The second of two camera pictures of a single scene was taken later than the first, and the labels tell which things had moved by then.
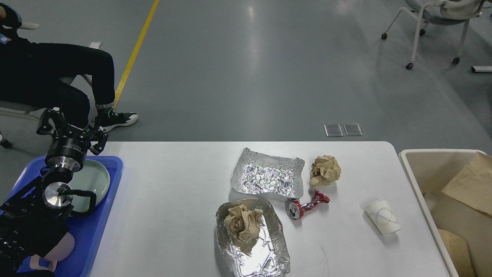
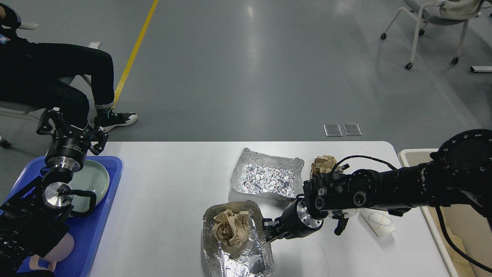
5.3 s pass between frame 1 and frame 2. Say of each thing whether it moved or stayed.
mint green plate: stayed
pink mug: stayed
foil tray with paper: moved
